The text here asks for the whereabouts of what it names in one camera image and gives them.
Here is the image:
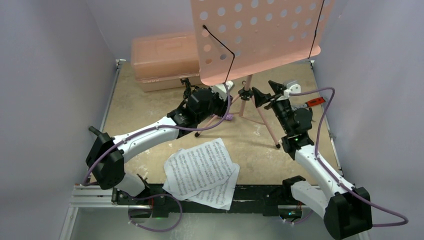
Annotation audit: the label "pink music stand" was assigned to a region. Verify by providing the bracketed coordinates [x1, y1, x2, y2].
[189, 0, 337, 149]

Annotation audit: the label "sheet music page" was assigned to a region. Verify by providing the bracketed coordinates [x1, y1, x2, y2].
[162, 138, 240, 207]
[162, 163, 241, 211]

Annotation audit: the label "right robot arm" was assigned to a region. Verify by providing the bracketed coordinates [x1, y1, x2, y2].
[251, 80, 373, 240]

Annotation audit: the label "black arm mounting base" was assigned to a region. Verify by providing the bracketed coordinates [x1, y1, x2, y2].
[111, 184, 309, 220]

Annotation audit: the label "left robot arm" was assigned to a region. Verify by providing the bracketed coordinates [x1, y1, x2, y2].
[83, 81, 234, 205]

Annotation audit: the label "black microphone tripod stand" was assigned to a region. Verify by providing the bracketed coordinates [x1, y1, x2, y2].
[180, 77, 199, 100]

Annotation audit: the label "purple glitter microphone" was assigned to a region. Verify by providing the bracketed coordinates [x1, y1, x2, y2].
[217, 113, 234, 121]

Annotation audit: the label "pink plastic storage box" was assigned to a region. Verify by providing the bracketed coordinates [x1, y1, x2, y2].
[130, 32, 201, 92]

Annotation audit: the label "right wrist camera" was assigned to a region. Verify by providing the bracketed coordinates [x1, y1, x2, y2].
[282, 80, 302, 100]

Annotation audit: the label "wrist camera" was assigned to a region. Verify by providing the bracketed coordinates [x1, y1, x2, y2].
[211, 81, 235, 100]
[282, 80, 302, 100]

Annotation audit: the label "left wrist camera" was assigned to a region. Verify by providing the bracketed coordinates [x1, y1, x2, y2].
[211, 81, 235, 100]

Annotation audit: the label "red handled pliers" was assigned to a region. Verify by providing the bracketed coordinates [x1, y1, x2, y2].
[291, 97, 328, 111]

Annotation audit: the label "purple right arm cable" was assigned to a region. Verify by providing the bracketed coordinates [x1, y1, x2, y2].
[281, 86, 410, 229]

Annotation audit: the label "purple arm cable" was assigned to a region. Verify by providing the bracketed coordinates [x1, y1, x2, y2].
[281, 86, 410, 229]
[82, 82, 233, 232]

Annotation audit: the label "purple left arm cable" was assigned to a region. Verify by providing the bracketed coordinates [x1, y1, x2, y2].
[82, 82, 233, 232]

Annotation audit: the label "aluminium table frame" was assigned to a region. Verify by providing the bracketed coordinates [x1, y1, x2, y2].
[58, 59, 370, 240]

